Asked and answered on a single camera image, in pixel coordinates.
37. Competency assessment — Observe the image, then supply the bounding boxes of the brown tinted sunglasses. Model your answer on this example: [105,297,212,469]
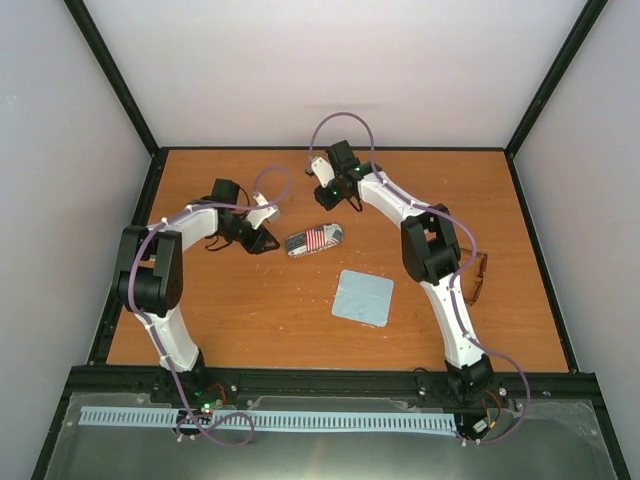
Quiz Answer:
[460,247,488,307]

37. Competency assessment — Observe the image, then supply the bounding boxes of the flag print glasses case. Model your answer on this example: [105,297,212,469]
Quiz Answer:
[284,223,344,258]

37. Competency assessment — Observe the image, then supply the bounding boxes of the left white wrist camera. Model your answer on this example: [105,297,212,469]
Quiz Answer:
[246,192,280,230]

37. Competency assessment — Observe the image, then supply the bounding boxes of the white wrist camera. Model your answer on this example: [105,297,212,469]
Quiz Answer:
[246,192,280,230]
[305,156,335,188]

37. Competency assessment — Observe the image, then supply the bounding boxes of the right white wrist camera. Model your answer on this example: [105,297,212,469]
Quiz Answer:
[305,156,335,188]

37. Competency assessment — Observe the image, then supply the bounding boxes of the light blue slotted cable duct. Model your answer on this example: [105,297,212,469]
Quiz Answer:
[77,406,457,436]

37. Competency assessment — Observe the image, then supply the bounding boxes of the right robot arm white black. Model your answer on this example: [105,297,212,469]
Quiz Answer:
[307,141,493,404]

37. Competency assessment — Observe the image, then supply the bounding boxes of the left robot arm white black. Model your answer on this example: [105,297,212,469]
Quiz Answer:
[112,179,279,403]

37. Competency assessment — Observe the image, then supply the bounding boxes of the light blue cleaning cloth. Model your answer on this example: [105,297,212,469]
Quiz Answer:
[331,270,394,327]

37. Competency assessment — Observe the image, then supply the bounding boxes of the black mounting rail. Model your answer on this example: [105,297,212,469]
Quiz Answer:
[64,365,599,407]

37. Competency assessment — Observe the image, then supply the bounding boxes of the black aluminium frame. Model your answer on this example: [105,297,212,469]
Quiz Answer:
[32,0,607,479]

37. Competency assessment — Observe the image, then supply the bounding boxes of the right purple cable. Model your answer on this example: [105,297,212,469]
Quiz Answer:
[307,111,531,446]

